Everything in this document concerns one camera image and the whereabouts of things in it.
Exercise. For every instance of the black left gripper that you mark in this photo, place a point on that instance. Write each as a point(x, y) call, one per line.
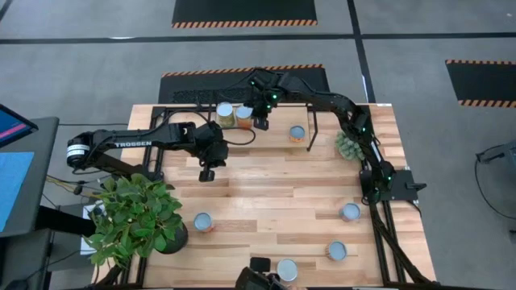
point(213, 147)

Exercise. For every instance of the grey equipment stand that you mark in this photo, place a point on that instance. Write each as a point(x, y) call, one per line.
point(508, 155)

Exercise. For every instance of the pink teal corn can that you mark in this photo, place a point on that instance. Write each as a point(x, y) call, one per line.
point(350, 211)

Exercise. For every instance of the black aluminium rig frame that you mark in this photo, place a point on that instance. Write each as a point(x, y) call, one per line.
point(153, 117)

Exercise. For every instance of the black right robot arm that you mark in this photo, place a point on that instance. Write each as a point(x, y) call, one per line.
point(322, 98)

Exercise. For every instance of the tall blue teal can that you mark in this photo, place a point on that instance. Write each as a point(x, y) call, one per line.
point(287, 270)

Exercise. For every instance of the green pears label can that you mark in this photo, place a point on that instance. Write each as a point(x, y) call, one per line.
point(225, 114)

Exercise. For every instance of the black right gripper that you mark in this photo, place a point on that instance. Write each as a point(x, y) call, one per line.
point(264, 104)

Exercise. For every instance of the black stand base bar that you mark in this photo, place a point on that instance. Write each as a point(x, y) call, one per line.
point(64, 222)

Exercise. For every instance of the leafy green potted plant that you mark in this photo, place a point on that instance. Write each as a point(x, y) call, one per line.
point(133, 217)

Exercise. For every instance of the black striped-edge floor mat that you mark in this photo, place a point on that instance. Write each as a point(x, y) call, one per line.
point(244, 12)
point(209, 84)
point(483, 82)

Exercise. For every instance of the succulent in white pot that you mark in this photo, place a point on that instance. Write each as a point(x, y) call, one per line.
point(348, 147)

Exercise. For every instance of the white paper sheet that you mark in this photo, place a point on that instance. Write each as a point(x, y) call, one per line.
point(87, 210)

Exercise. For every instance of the blue-screen monitor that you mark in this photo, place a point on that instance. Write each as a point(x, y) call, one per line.
point(12, 125)

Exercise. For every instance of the yellow pepper print can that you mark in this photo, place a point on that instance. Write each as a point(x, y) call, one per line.
point(337, 251)

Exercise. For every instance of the blue sheet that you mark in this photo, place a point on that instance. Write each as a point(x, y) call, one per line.
point(14, 189)

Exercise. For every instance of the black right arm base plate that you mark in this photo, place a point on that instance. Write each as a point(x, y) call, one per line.
point(403, 183)

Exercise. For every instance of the pink and orange can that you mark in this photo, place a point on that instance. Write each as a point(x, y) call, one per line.
point(202, 222)

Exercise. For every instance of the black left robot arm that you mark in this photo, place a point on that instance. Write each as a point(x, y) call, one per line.
point(133, 143)

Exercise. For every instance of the short orange yellow can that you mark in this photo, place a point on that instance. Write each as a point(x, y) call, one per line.
point(297, 133)

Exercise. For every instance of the wooden shelf with black frame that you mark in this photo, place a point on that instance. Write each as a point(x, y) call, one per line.
point(278, 121)

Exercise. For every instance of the dark grey side desk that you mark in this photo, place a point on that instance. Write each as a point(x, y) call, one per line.
point(46, 133)

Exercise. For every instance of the orange label tin can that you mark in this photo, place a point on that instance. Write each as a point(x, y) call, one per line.
point(244, 117)

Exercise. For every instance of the black handheld camera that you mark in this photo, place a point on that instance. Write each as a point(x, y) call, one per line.
point(258, 278)

